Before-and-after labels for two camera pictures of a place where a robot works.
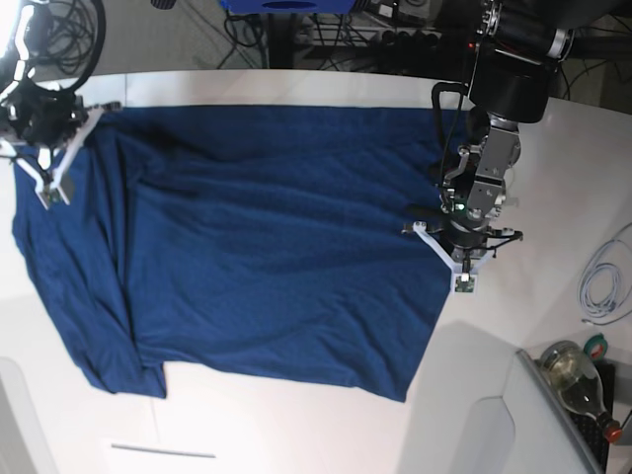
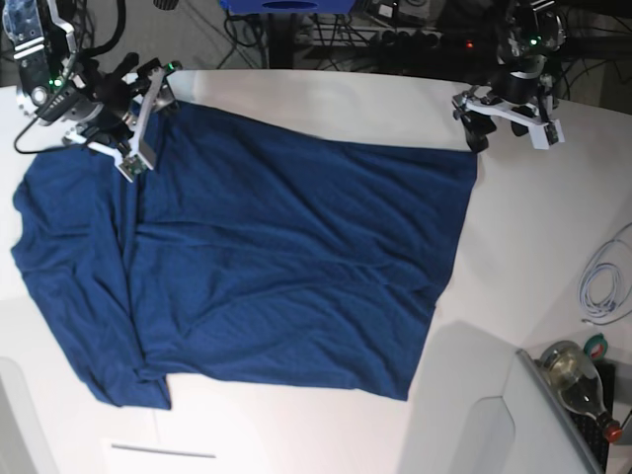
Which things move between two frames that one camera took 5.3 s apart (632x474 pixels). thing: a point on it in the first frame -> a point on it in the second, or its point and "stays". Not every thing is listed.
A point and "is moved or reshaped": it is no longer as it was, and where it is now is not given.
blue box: [289, 6] stays
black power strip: [429, 41] stays
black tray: [589, 428] stays
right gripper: [467, 241] -> [514, 88]
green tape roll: [595, 347] stays
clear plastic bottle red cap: [579, 385] stays
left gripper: [44, 118] -> [112, 89]
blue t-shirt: [278, 238] is moved or reshaped
